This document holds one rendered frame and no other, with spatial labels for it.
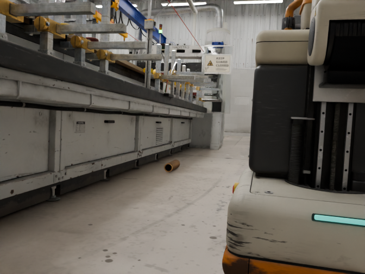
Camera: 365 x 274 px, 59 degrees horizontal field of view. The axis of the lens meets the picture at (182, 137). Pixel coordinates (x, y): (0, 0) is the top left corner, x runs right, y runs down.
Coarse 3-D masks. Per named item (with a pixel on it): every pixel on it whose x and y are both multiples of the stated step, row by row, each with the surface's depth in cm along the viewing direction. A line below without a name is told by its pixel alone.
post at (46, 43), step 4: (44, 0) 124; (48, 0) 124; (52, 0) 126; (44, 16) 124; (48, 16) 124; (52, 16) 126; (40, 32) 125; (44, 32) 124; (48, 32) 125; (40, 36) 125; (44, 36) 125; (48, 36) 125; (52, 36) 127; (40, 40) 125; (44, 40) 125; (48, 40) 125; (52, 40) 127; (40, 44) 125; (44, 44) 125; (48, 44) 125; (52, 44) 127; (40, 48) 125; (44, 48) 125; (48, 48) 125; (52, 48) 128
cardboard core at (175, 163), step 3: (171, 162) 298; (174, 162) 303; (177, 162) 310; (165, 165) 290; (168, 165) 302; (171, 165) 289; (174, 165) 297; (177, 165) 307; (165, 168) 291; (168, 168) 300; (171, 168) 306; (174, 168) 297; (168, 171) 290
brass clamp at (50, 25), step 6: (36, 18) 122; (42, 18) 121; (48, 18) 123; (36, 24) 122; (42, 24) 121; (48, 24) 122; (54, 24) 127; (42, 30) 123; (48, 30) 123; (54, 30) 127; (54, 36) 132; (60, 36) 131
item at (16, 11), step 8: (16, 8) 103; (24, 8) 102; (32, 8) 102; (40, 8) 101; (48, 8) 101; (56, 8) 100; (64, 8) 99; (72, 8) 99; (80, 8) 98; (88, 8) 98
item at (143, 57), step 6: (90, 54) 179; (114, 54) 176; (120, 54) 176; (126, 54) 175; (132, 54) 174; (138, 54) 173; (144, 54) 173; (150, 54) 172; (156, 54) 171; (90, 60) 180; (144, 60) 176; (150, 60) 175; (156, 60) 174
